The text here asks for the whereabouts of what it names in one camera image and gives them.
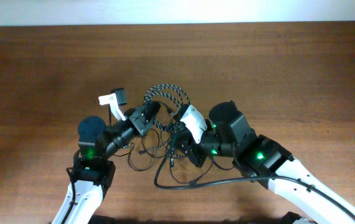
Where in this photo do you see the black white braided cable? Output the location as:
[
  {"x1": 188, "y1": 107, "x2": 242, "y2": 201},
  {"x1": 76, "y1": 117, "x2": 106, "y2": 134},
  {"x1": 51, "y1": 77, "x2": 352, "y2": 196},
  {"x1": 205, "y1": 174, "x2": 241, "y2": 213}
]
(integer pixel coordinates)
[{"x1": 142, "y1": 83, "x2": 191, "y2": 159}]

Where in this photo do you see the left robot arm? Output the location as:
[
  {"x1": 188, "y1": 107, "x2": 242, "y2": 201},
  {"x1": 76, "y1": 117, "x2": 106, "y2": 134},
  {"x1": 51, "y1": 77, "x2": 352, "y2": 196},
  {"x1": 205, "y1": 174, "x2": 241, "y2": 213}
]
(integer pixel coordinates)
[{"x1": 52, "y1": 102, "x2": 160, "y2": 223}]

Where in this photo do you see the thin black cable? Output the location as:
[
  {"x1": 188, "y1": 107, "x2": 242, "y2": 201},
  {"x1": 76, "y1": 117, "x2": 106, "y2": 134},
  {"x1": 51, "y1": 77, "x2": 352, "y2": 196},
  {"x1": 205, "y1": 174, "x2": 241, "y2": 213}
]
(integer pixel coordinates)
[{"x1": 114, "y1": 102, "x2": 237, "y2": 185}]

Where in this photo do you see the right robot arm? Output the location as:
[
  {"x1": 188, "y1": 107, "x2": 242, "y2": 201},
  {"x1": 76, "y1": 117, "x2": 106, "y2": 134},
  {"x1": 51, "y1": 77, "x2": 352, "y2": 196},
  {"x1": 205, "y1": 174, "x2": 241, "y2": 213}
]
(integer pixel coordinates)
[{"x1": 173, "y1": 101, "x2": 355, "y2": 223}]

